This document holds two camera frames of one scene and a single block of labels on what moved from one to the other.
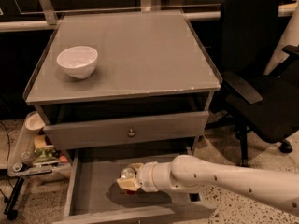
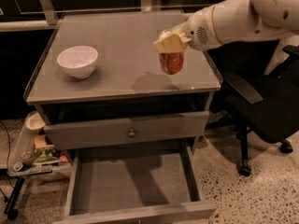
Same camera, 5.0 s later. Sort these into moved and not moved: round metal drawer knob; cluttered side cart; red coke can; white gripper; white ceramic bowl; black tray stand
Moved: red coke can; white gripper
Not moved: black tray stand; white ceramic bowl; round metal drawer knob; cluttered side cart
